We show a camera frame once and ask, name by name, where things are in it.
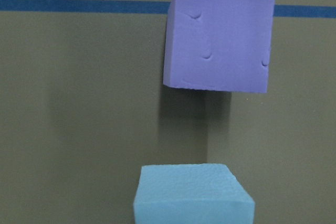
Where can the light blue foam block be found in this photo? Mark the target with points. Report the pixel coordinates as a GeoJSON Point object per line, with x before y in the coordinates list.
{"type": "Point", "coordinates": [191, 193]}

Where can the purple foam block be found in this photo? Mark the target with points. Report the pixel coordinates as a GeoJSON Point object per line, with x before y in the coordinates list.
{"type": "Point", "coordinates": [218, 45]}

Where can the brown paper table cover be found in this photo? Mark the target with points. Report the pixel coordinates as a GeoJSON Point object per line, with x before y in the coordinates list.
{"type": "Point", "coordinates": [83, 108]}

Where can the blue tape line crosswise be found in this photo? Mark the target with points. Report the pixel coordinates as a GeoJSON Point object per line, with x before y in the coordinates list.
{"type": "Point", "coordinates": [143, 7]}

